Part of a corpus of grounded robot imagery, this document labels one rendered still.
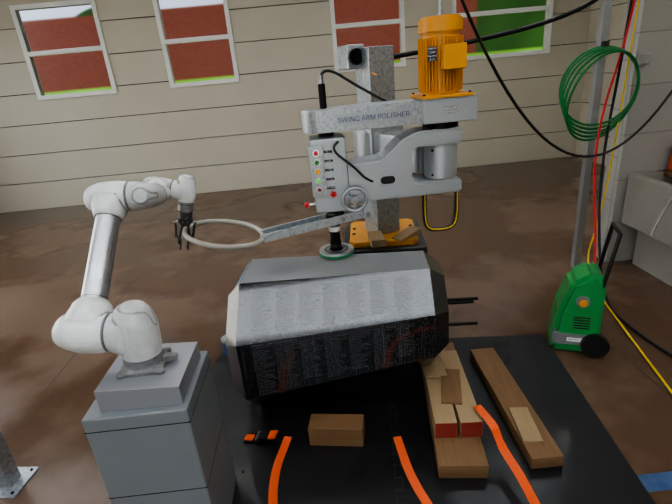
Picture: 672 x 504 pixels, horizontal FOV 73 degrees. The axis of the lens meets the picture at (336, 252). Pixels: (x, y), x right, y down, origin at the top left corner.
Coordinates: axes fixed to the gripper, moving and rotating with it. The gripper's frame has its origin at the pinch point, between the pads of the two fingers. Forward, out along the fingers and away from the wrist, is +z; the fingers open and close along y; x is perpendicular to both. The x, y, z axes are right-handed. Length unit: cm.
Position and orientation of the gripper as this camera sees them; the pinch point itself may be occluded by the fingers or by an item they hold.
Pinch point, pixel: (184, 244)
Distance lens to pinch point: 284.7
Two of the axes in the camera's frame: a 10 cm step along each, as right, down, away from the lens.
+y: 8.8, -0.2, 4.8
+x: -4.6, -3.5, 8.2
